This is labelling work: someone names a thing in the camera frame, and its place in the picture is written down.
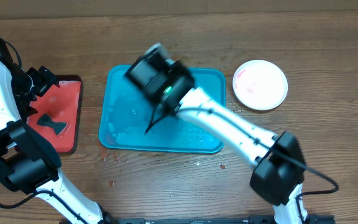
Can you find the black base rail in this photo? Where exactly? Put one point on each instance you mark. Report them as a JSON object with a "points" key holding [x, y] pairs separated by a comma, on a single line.
{"points": [[256, 219]]}

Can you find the white plate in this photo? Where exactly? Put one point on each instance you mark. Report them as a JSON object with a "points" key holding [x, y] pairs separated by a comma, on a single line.
{"points": [[260, 85]]}

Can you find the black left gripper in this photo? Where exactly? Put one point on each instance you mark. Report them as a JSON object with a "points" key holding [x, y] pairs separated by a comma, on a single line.
{"points": [[45, 79]]}

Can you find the teal plastic tray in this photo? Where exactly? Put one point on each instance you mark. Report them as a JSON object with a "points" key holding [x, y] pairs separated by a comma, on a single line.
{"points": [[126, 115]]}

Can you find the red and black tray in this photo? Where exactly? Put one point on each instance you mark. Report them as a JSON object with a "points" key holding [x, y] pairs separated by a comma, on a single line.
{"points": [[63, 104]]}

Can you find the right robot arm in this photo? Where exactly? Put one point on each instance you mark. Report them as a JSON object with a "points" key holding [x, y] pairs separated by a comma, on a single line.
{"points": [[277, 161]]}

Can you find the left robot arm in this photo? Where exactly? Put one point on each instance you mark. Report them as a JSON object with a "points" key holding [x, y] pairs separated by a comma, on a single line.
{"points": [[29, 164]]}

